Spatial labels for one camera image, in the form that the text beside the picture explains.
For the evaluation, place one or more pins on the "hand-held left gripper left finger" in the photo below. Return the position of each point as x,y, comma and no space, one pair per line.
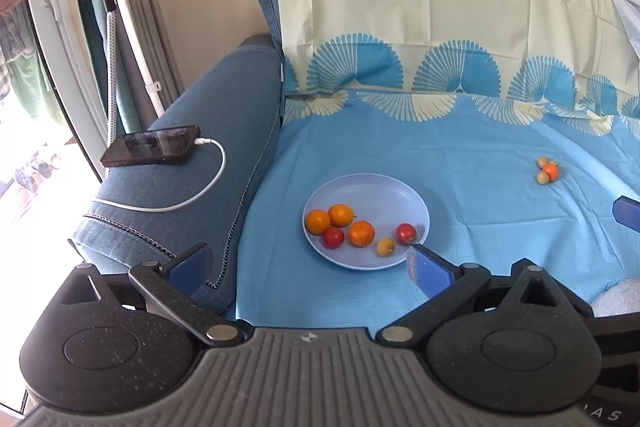
189,268

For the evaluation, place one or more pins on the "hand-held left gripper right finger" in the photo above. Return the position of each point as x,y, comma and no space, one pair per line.
426,268

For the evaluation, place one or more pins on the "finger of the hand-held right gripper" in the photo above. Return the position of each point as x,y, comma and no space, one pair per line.
627,212

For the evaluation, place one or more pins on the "dark red cherry tomato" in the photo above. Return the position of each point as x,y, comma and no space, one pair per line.
406,233

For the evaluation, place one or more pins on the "small orange fruit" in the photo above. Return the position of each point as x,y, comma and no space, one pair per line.
318,221
551,170
341,215
361,233

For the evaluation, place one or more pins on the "lavender plastic plate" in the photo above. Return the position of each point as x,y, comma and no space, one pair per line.
370,207

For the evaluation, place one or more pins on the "bright red cherry tomato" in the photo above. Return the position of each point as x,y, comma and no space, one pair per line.
333,237

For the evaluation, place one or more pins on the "white towel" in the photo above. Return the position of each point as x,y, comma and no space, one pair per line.
620,299

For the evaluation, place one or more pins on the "black smartphone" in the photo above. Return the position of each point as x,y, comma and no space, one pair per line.
150,146

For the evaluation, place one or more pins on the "blue fan-print bedsheet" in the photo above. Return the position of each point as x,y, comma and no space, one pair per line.
475,147

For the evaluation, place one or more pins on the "blue sofa armrest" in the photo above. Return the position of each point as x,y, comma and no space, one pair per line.
200,117

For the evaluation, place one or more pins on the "row of shoes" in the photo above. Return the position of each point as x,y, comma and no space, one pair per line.
37,169

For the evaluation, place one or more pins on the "light blue cloth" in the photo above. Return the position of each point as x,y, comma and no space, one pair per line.
622,17

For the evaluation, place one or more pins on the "white steamer pole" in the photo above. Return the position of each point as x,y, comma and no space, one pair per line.
135,37

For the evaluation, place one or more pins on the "hanging clothes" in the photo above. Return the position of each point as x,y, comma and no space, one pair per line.
20,32

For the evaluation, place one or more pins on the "white window frame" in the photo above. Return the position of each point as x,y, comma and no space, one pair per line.
55,47

